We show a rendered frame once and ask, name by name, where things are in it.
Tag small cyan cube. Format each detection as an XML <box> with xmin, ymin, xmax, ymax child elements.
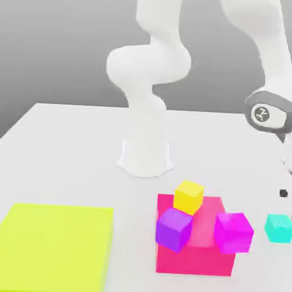
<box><xmin>262</xmin><ymin>213</ymin><xmax>292</xmax><ymax>244</ymax></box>

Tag small magenta cube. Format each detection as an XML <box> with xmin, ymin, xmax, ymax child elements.
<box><xmin>212</xmin><ymin>211</ymin><xmax>256</xmax><ymax>256</ymax></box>

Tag small yellow cube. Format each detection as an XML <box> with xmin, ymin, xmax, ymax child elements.
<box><xmin>173</xmin><ymin>179</ymin><xmax>206</xmax><ymax>217</ymax></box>

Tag small purple cube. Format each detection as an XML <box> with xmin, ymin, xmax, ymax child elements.
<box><xmin>154</xmin><ymin>207</ymin><xmax>194</xmax><ymax>255</ymax></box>

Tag large pink box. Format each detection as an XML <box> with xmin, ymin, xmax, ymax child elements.
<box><xmin>153</xmin><ymin>193</ymin><xmax>239</xmax><ymax>278</ymax></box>

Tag large yellow-green box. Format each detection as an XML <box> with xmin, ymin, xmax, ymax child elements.
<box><xmin>0</xmin><ymin>201</ymin><xmax>115</xmax><ymax>292</ymax></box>

